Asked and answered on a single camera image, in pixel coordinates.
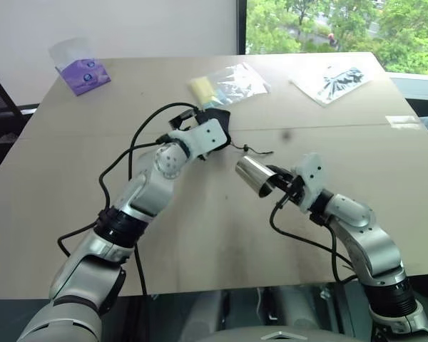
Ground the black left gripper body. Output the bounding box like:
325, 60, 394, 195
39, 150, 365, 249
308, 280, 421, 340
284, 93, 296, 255
168, 108, 203, 131

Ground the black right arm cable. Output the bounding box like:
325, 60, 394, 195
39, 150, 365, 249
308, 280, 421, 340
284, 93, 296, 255
269, 198, 360, 284

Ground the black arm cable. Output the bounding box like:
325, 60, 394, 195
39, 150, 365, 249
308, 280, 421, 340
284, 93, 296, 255
56, 102, 203, 296
269, 198, 360, 284

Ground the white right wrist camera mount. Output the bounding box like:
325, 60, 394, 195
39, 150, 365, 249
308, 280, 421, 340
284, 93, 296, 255
292, 152, 325, 213

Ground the black drawstring pouch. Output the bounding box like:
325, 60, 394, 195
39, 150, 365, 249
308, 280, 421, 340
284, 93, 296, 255
199, 109, 274, 157

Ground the clear bag with yellow sponges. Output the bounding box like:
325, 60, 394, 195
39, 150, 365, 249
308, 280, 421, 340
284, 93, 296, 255
187, 62, 272, 109

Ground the clear bag with black item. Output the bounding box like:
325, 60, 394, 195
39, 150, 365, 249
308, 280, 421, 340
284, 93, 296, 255
288, 65, 374, 108

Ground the shiny metal cup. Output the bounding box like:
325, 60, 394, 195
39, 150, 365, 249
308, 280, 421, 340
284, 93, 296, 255
235, 155, 278, 198

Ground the dark window frame post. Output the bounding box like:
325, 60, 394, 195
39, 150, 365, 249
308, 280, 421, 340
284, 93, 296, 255
235, 0, 248, 56

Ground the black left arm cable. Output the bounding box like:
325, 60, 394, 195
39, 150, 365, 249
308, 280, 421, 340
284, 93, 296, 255
56, 102, 203, 296

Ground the purple tissue box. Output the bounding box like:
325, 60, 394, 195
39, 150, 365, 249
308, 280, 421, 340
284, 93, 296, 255
48, 36, 112, 98

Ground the dark side desk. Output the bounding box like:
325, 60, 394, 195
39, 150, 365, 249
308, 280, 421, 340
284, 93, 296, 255
384, 71, 428, 119

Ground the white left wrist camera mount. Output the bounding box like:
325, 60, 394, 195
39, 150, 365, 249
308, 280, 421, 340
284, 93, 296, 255
163, 119, 233, 160

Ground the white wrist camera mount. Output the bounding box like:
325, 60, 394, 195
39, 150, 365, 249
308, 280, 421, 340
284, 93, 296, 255
292, 152, 325, 213
163, 119, 233, 160

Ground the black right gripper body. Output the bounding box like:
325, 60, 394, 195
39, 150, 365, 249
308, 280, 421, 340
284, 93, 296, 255
279, 173, 310, 209

